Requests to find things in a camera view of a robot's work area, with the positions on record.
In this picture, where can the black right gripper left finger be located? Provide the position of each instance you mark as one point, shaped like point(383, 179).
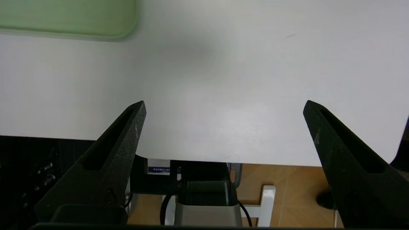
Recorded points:
point(121, 153)

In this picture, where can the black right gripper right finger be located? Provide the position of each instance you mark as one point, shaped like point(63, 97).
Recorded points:
point(358, 191)

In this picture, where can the black robot base chassis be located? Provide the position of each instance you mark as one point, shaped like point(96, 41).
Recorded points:
point(32, 172)

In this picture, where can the black round floor foot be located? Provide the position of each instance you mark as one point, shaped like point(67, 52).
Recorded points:
point(324, 200)

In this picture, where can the grey and black robot torso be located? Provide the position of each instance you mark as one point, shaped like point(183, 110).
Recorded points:
point(207, 201)

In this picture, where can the light green plastic tray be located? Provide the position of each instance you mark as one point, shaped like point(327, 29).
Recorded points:
point(64, 16)

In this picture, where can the white table leg frame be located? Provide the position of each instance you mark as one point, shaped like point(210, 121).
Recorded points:
point(266, 204)

